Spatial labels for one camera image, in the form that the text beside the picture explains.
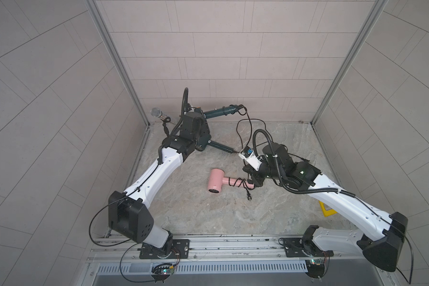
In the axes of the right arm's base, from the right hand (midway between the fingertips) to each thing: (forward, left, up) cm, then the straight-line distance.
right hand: (244, 168), depth 72 cm
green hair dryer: (+29, +19, -15) cm, 38 cm away
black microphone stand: (+28, +38, +9) cm, 48 cm away
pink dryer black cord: (-4, -3, -20) cm, 20 cm away
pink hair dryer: (+4, +12, -16) cm, 20 cm away
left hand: (+22, +16, +8) cm, 28 cm away
